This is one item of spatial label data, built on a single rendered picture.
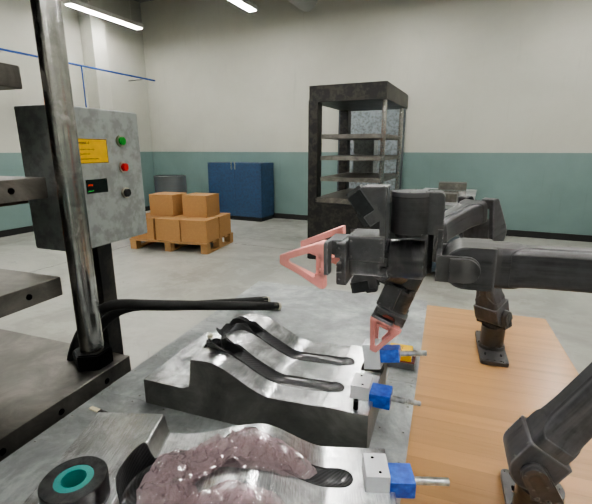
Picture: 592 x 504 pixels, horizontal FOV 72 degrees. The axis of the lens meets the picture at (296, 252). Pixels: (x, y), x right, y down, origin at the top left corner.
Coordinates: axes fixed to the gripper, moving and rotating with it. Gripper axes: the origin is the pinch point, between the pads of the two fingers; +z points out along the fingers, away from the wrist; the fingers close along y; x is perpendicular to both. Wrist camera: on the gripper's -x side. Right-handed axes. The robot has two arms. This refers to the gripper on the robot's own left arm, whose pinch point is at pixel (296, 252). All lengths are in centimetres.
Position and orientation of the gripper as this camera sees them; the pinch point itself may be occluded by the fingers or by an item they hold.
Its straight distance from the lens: 64.6
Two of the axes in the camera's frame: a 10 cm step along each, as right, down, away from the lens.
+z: -9.4, -0.6, 3.3
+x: 0.2, 9.7, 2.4
